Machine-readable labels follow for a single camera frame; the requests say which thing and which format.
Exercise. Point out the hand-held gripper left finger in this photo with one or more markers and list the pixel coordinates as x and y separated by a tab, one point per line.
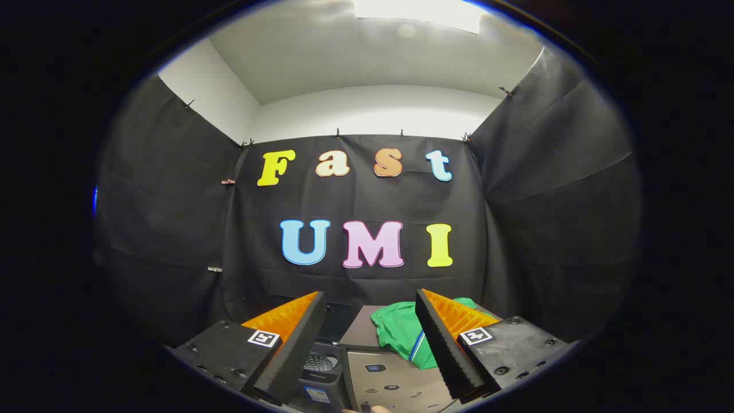
298	344

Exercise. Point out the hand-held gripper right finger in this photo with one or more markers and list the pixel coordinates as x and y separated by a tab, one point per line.
438	344

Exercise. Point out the green polo shirt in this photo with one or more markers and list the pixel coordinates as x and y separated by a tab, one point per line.
398	332

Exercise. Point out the small dark washing machine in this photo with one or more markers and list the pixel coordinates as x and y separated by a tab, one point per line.
324	378

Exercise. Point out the black backdrop cloth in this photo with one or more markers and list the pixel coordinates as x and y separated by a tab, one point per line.
355	195

